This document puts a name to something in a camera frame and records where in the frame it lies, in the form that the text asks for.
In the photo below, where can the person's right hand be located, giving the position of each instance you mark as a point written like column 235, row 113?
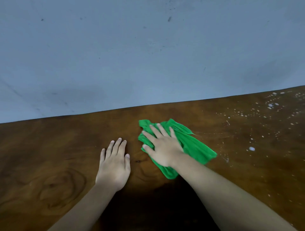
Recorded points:
column 165, row 150

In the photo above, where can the person's right middle finger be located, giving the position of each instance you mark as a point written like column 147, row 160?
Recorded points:
column 156, row 131

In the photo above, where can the person's right forearm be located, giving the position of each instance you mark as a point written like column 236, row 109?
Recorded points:
column 226, row 202

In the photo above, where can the person's right little finger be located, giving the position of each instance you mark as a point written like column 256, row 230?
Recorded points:
column 172, row 132

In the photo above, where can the person's right thumb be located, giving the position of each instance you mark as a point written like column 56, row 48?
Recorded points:
column 148, row 150

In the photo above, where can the person's left middle finger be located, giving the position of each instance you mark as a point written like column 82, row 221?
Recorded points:
column 116, row 147

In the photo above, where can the person's left little finger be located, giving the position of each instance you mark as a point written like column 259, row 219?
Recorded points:
column 102, row 156

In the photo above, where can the person's left thumb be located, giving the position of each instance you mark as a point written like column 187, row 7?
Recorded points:
column 127, row 163

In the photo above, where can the green cleaning cloth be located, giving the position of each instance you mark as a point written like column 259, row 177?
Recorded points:
column 193, row 145

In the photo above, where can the person's left hand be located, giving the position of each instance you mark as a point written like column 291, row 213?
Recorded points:
column 113, row 170

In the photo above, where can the white liquid droplets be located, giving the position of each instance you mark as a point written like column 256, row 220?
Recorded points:
column 251, row 149

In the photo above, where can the person's left forearm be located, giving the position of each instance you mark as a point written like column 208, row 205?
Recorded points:
column 85, row 209

